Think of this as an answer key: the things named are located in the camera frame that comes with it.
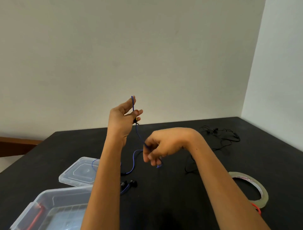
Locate clear plastic box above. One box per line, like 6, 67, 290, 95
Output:
9, 185, 93, 230

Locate clear tape roll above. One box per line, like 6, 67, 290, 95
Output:
228, 171, 269, 209

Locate clear plastic lid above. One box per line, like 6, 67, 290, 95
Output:
58, 156, 100, 188

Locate brown wooden furniture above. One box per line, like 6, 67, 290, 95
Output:
0, 136, 43, 158

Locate red-handled scissors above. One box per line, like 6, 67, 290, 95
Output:
251, 203, 262, 216

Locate black wired earphones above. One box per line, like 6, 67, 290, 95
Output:
184, 125, 241, 175

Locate person's left hand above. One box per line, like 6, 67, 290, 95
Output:
107, 96, 144, 145

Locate person's right forearm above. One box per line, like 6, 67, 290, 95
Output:
187, 132, 271, 230

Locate person's right hand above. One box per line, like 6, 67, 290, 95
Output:
143, 127, 202, 167

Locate person's left forearm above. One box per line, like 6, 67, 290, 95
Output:
80, 137, 128, 230

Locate blue wired earphones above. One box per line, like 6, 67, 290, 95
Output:
91, 95, 164, 196

